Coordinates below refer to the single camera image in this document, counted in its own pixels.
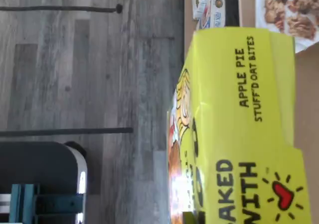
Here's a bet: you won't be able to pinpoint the granola bag red label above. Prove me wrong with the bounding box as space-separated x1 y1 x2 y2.
255 0 319 54

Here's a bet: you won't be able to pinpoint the black floor stand leg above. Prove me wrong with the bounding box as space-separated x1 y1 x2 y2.
0 3 124 13
0 127 134 136

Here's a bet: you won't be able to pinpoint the blue label oatmeal box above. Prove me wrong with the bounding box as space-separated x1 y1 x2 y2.
196 0 226 29

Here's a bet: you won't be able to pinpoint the teal metal frame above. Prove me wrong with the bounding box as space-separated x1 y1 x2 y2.
11 183 84 224

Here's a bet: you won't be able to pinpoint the green Bobo's apple pie box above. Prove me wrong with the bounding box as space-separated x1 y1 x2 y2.
166 27 313 224

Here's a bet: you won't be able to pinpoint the black cart with white edge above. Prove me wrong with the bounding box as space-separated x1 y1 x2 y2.
0 140 88 224

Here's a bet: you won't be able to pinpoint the white patterned cartons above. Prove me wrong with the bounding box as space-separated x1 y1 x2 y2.
184 0 226 32

